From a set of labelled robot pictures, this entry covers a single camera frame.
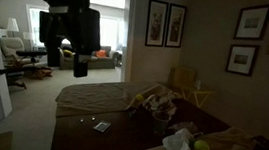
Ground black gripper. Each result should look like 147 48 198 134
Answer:
33 2 106 81

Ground yellow-green tennis ball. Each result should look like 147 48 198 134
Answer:
193 139 213 150

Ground clear plastic cup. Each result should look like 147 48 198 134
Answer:
150 109 173 136
168 119 202 135

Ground yellow pillow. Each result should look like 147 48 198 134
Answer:
62 48 75 58

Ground brown item on floor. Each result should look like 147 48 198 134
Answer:
28 65 55 81

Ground orange pillow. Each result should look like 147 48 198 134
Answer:
94 48 108 59

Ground grey sofa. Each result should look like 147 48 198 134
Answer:
57 40 120 76

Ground white table lamp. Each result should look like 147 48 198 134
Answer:
5 16 22 34

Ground small white card packet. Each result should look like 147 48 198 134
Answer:
92 119 113 134

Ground small dark object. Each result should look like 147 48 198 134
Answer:
126 107 138 118

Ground tall framed floral picture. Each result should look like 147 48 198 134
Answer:
144 0 169 49
164 2 188 50

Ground red white patterned cloth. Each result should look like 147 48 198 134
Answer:
142 87 183 117

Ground wooden box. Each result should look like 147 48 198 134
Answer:
166 66 198 90

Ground small glass jar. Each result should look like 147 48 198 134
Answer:
194 78 202 91

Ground yellow chair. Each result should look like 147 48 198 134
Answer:
171 83 219 111

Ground white crumpled plastic bag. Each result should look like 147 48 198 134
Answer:
161 125 195 150

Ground dark framed matted picture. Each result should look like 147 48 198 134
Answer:
224 42 260 78
233 0 269 44

